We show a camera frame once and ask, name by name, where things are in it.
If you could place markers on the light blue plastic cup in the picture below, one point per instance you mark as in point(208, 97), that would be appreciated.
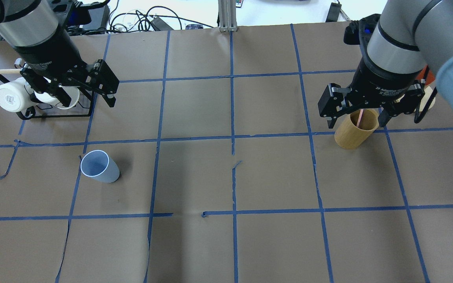
point(99, 166)

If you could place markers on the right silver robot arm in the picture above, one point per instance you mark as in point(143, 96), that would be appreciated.
point(396, 46)

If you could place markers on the white mug near rack end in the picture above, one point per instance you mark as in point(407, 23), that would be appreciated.
point(15, 96)

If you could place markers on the bamboo chopstick holder cup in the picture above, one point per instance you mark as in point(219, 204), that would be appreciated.
point(348, 136)

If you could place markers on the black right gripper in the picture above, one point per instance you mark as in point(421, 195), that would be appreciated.
point(387, 81)

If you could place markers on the black power adapter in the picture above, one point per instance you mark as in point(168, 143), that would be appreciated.
point(158, 24)

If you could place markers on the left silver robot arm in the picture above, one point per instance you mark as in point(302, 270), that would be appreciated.
point(27, 22)

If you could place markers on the orange cup on stand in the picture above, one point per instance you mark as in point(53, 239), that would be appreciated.
point(427, 75)

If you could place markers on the pink chopstick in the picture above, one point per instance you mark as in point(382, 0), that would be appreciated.
point(359, 118)

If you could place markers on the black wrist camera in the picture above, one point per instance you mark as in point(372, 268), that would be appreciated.
point(360, 32)

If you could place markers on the wooden rack dowel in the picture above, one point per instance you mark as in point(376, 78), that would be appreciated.
point(9, 71)

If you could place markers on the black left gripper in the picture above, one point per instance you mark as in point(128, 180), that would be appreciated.
point(47, 52)

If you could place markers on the black wire mug rack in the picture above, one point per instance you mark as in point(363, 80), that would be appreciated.
point(49, 106)

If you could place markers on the aluminium frame post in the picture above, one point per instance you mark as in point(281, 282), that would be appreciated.
point(227, 16)

